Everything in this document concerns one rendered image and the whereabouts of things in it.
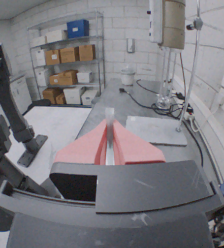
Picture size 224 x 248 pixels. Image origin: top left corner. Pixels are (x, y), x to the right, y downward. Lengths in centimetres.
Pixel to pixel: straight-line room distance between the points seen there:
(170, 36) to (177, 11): 10
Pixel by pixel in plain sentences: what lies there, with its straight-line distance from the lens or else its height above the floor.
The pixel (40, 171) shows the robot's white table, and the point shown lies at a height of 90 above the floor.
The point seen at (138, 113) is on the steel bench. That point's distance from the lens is 76.
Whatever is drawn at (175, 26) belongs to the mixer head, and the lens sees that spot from 49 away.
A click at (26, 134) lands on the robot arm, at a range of 52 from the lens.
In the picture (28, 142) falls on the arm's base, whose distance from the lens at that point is 57.
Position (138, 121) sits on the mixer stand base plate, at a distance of 68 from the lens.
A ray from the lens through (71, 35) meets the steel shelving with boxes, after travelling 246.
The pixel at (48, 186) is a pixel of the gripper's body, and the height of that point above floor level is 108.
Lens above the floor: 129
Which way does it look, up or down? 36 degrees down
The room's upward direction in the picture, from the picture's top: 2 degrees counter-clockwise
